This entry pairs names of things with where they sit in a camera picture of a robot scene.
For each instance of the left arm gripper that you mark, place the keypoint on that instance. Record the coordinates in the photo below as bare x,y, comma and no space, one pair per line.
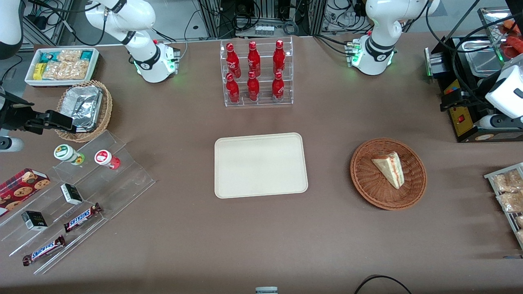
470,99

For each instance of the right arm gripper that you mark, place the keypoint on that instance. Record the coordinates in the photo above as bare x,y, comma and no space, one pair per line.
12,116

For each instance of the triangular sandwich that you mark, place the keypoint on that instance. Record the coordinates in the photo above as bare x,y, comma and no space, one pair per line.
390,169

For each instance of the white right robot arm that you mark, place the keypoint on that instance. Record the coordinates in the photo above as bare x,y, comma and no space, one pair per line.
149,57

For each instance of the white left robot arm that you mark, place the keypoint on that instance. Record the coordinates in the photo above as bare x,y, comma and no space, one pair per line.
378,41

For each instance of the oval wicker basket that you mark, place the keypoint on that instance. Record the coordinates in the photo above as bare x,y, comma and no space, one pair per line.
106,108

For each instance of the round brown wicker basket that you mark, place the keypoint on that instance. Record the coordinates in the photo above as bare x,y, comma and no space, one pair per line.
367,179

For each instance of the cream rectangular serving tray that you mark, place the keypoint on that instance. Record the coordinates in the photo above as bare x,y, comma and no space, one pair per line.
261,165

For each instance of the black food warmer machine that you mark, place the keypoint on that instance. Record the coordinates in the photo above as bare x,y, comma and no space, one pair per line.
461,122

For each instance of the stacked aluminium foil trays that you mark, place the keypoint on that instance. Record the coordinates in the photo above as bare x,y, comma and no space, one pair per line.
81,106

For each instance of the green lidded cup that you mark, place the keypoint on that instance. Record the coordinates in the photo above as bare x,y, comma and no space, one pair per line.
65,153

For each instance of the stainless steel pan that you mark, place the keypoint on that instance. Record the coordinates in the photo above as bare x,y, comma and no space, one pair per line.
482,59

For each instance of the clear bag of crackers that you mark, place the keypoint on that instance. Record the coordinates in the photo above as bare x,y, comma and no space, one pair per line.
67,70

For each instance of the white plastic snack bin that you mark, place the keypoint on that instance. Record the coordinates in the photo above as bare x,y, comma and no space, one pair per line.
30,79

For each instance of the red lidded cup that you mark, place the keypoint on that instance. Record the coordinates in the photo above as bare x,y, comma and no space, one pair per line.
104,158

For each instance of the yellow snack packet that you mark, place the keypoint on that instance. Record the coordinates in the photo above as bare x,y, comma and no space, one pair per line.
38,71

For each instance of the teal snack packet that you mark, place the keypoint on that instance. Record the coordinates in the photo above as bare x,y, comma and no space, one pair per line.
48,56

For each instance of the small black box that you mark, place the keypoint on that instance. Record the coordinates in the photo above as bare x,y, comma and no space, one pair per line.
34,221
71,194

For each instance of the red sausage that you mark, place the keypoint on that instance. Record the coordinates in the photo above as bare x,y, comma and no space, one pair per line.
512,26
514,47

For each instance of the red plaid cookie box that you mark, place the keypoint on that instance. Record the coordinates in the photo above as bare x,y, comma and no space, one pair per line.
20,190

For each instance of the clear acrylic stepped shelf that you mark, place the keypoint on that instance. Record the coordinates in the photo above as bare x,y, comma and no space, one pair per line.
122,179

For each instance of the clear bag of biscuits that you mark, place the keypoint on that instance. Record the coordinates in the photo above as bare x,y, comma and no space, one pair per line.
508,181
510,202

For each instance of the Snickers chocolate bar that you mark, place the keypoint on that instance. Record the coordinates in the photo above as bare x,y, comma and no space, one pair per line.
43,250
81,217

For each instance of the red cola bottle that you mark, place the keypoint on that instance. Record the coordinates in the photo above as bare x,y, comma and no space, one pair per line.
278,89
253,61
233,90
233,61
253,89
279,59

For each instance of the clear acrylic bottle rack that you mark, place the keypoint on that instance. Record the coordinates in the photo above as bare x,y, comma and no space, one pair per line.
263,102

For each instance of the white power strip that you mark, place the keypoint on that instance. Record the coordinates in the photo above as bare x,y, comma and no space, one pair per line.
264,30

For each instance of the small grey device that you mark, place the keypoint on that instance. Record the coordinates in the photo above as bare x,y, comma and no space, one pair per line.
266,290

